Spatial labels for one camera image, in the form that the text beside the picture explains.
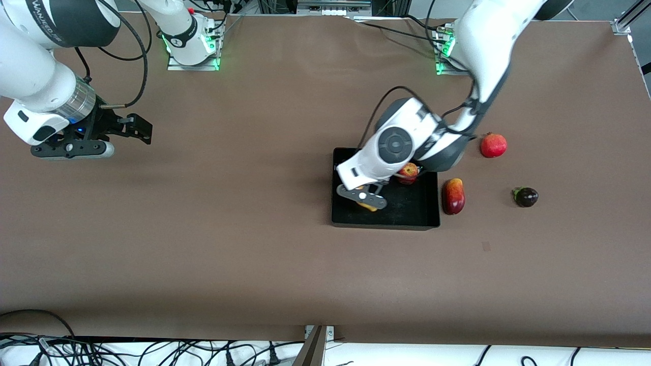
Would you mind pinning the red yellow apple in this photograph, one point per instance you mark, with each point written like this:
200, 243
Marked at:
408, 174

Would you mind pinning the red yellow mango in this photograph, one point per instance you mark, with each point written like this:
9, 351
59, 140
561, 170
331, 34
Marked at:
453, 197

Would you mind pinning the dark purple round fruit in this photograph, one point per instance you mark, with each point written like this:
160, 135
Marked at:
527, 197

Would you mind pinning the aluminium corner profile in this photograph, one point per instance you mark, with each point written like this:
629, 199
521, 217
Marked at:
623, 25

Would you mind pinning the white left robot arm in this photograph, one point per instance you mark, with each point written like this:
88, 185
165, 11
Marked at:
488, 40

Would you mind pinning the yellow banana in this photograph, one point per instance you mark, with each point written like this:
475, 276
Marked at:
368, 206

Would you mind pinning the small metal edge bracket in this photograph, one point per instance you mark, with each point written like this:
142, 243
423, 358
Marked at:
329, 333

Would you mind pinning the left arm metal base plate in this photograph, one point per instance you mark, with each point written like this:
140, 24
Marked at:
440, 68

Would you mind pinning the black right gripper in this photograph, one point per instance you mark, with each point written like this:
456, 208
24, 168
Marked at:
103, 123

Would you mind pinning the white power strip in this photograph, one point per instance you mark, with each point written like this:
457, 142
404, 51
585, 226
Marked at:
334, 11

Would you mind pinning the red pomegranate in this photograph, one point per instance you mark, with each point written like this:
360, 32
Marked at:
494, 146

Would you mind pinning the aluminium frame rack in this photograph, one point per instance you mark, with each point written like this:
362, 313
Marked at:
305, 5

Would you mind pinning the grey metal pole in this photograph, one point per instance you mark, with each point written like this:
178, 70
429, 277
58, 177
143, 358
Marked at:
313, 351

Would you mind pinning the white lower board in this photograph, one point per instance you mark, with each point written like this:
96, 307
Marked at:
407, 357

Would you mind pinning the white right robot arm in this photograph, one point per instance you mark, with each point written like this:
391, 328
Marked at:
30, 76

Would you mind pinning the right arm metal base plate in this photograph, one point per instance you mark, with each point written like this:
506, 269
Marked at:
175, 66

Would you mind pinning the black plastic box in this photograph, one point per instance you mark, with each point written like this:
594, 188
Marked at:
407, 213

